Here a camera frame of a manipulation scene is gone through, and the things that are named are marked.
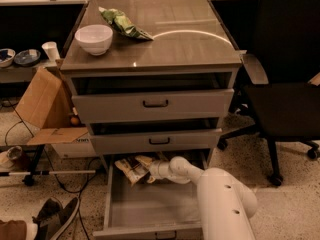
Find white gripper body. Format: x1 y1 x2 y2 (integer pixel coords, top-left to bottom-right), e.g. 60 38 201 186
149 160 171 180

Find brown chip bag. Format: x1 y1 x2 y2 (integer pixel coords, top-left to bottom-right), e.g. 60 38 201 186
115 155 155 185

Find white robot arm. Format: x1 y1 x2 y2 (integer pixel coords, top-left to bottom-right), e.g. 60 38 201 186
149 156 257 240

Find grey bottom drawer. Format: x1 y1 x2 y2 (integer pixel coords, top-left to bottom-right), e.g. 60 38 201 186
93 155 203 240

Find grey drawer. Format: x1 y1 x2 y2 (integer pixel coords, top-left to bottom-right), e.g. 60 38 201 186
72 89 234 123
93 155 203 240
91 128 222 155

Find grey middle drawer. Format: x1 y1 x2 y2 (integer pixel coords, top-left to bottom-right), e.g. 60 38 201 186
91 128 222 155

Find grey top drawer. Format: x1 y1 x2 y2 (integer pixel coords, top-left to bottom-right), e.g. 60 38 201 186
72 89 234 123

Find grey drawer cabinet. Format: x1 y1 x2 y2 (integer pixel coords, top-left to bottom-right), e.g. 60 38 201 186
61 0 241 160

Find green chip bag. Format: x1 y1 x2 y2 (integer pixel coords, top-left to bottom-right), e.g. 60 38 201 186
98 7 153 40

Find white box with print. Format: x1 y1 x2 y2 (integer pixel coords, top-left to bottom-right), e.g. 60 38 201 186
52 134 96 159

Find small orange ball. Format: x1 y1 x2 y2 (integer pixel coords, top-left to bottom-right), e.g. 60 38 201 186
70 116 80 126

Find dark sneaker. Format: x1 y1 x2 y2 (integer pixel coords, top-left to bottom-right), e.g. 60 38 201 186
32 197 62 223

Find grey sneaker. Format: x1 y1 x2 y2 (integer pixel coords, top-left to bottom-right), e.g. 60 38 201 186
38 197 79 240

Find brown cardboard box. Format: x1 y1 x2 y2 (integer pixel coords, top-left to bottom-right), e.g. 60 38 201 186
16 66 88 145

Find black stand with white bar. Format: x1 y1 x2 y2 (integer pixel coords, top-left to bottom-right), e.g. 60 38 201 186
0 145 97 186

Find small cup on floor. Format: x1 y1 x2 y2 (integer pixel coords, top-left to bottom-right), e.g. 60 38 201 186
0 146 30 170

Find white paper cup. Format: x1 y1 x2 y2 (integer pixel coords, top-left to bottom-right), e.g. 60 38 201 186
42 41 60 62

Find blue patterned bowl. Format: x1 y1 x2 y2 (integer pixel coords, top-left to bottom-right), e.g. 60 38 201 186
14 49 41 67

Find low grey shelf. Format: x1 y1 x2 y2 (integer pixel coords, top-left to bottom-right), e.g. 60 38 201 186
0 60 57 83

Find black office chair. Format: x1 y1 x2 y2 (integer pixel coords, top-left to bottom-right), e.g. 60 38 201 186
218 0 320 186

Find blue white bowl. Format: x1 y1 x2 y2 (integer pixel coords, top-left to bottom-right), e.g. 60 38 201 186
0 48 16 68

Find black floor cable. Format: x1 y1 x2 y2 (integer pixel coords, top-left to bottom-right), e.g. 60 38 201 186
3 98 103 240

